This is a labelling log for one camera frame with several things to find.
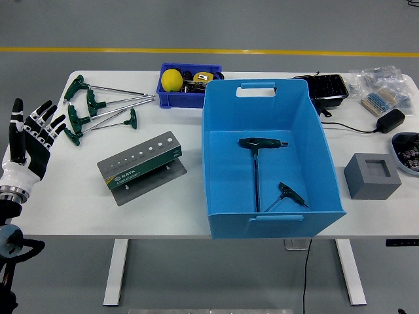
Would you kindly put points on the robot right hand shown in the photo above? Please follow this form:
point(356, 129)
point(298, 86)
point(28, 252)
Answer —
point(402, 311)

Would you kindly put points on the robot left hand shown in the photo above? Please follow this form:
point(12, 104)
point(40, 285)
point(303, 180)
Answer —
point(32, 150)

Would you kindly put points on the green grey hex key stand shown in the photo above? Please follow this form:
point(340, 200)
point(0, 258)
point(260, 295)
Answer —
point(144, 170)

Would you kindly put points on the large light blue box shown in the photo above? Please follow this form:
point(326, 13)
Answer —
point(229, 170)

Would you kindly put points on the white table leg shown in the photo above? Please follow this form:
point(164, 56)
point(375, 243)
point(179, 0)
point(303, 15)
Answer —
point(114, 274)
point(352, 274)

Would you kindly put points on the black table control panel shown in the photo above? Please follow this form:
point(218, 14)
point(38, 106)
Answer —
point(402, 242)

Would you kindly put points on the grey hollow cube block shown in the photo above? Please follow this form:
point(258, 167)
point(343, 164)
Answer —
point(363, 186)

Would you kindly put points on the pale blue bowl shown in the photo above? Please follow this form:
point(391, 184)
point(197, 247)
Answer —
point(401, 169)

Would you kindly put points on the small dark blue bin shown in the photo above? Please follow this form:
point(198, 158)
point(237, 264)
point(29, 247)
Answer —
point(180, 101)

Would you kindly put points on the yellow ball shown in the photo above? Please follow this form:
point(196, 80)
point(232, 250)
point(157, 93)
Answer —
point(171, 80)

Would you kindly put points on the small circuit parts pile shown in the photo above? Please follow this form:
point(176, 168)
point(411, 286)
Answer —
point(410, 153)

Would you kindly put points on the black metal parts pile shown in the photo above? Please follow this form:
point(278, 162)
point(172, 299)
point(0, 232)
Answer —
point(193, 85)

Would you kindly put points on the yellow tape measure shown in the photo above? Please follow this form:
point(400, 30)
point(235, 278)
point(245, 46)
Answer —
point(203, 77)

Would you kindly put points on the black power adapter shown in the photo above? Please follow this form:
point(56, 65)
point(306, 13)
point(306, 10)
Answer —
point(391, 121)

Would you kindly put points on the clear bag of resistors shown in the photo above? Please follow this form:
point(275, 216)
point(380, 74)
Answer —
point(376, 76)
point(404, 101)

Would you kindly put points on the tan resistor strip bundle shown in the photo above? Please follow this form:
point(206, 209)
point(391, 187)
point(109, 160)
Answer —
point(379, 101)

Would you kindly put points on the black plastic tray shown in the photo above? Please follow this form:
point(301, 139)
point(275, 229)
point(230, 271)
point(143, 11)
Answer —
point(327, 88)

